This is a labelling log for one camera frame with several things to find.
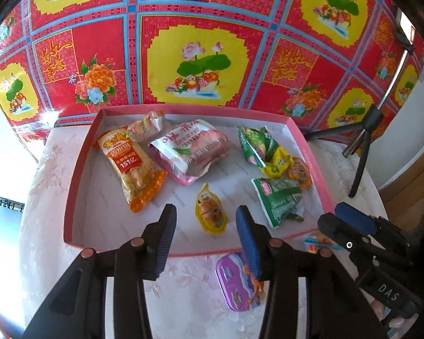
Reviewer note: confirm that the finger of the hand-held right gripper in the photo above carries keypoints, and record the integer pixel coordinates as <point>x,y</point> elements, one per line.
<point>355,217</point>
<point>335,231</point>

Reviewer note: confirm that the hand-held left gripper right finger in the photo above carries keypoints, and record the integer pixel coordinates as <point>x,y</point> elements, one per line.
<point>249,247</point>

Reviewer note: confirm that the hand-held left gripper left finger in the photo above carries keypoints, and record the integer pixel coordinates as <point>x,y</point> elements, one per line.
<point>164,250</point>

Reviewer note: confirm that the blue striped candy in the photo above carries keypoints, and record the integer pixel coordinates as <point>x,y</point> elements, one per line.
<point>318,242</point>

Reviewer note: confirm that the purple snack packet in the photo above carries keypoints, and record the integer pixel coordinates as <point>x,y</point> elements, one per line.
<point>233,282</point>

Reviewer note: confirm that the yellow jelly cup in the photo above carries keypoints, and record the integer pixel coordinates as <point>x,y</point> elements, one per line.
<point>210,212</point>

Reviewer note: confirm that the green rectangular snack packet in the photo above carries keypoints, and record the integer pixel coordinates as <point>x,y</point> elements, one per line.
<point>279,197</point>

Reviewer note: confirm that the orange jelly cup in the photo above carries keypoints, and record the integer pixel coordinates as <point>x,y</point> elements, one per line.
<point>299,173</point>

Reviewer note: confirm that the pink cardboard box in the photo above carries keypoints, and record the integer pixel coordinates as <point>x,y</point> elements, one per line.
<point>102,212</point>

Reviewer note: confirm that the yellow snack packet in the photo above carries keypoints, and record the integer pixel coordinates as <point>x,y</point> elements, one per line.
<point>277,162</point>

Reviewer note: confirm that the orange rice cracker packet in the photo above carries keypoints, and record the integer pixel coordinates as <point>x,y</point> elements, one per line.
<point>127,166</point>

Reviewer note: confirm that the burger gummy candy packet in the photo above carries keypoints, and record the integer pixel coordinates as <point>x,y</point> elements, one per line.
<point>145,127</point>

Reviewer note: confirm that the person's right hand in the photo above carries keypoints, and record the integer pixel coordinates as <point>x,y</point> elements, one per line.
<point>377,309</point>

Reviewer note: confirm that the black tripod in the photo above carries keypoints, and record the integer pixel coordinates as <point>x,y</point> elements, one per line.
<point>369,120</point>

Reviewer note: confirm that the green triangular snack packet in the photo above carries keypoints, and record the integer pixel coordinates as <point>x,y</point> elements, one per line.
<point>254,144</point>

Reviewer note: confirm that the pink snack packet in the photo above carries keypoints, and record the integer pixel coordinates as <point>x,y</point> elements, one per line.
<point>190,148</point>

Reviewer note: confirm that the blue door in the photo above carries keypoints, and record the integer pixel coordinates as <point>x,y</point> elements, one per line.
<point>0,254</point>

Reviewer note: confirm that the red floral printed cloth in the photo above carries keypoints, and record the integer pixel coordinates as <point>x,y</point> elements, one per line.
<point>233,35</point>

